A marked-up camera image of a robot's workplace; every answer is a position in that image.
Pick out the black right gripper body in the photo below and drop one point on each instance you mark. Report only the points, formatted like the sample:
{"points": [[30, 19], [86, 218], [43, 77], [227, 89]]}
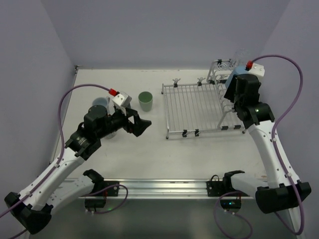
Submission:
{"points": [[231, 91]]}

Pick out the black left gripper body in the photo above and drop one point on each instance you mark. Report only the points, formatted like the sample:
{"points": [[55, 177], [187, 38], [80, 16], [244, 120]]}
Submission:
{"points": [[131, 122]]}

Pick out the white floral ceramic mug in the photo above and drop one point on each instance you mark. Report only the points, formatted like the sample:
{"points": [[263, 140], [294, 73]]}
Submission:
{"points": [[111, 134]]}

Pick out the grey ceramic mug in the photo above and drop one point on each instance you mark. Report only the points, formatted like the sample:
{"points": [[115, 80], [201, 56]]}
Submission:
{"points": [[102, 101]]}

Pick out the light blue plastic cup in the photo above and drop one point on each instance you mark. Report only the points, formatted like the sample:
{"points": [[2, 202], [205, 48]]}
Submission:
{"points": [[236, 71]]}

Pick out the light green plastic cup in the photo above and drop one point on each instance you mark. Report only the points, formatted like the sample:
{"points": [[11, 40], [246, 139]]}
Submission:
{"points": [[146, 101]]}

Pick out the dark blue ceramic mug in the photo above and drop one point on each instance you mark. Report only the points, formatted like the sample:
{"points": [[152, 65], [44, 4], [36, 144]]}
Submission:
{"points": [[127, 106]]}

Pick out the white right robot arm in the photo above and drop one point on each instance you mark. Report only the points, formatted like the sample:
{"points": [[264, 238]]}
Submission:
{"points": [[283, 189]]}

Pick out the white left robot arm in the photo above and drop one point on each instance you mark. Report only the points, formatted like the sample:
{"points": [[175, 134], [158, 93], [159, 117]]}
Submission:
{"points": [[34, 206]]}

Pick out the clear glass tumbler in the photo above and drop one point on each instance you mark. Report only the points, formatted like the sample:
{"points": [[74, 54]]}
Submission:
{"points": [[240, 57]]}

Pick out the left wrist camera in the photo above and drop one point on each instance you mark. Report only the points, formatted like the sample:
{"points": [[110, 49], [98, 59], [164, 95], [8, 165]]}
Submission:
{"points": [[119, 98]]}

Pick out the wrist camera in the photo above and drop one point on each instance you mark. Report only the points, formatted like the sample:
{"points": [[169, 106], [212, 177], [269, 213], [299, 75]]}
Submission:
{"points": [[255, 69], [119, 98]]}

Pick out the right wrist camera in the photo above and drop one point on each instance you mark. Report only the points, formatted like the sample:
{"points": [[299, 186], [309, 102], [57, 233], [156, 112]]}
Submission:
{"points": [[255, 69]]}

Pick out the silver wire dish rack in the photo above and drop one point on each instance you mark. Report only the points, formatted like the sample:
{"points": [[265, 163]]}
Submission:
{"points": [[200, 107]]}

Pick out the aluminium mounting rail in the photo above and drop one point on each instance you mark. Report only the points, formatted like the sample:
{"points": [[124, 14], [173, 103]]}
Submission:
{"points": [[166, 188]]}

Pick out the black right base bracket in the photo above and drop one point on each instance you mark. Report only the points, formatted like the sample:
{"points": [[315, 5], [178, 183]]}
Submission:
{"points": [[217, 187]]}

